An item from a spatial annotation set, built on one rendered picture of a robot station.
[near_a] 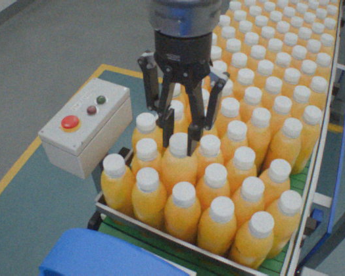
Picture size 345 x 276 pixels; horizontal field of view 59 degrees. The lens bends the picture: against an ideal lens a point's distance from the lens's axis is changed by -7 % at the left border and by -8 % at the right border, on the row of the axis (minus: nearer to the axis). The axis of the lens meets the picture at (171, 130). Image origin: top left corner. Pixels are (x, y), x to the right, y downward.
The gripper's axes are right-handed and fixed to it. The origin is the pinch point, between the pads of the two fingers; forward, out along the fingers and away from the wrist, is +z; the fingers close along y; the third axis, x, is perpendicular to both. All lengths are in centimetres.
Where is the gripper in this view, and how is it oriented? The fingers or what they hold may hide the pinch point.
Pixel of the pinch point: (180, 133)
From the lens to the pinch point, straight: 55.3
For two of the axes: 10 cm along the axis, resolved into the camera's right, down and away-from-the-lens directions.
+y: 9.0, 3.2, -3.0
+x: 4.4, -6.6, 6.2
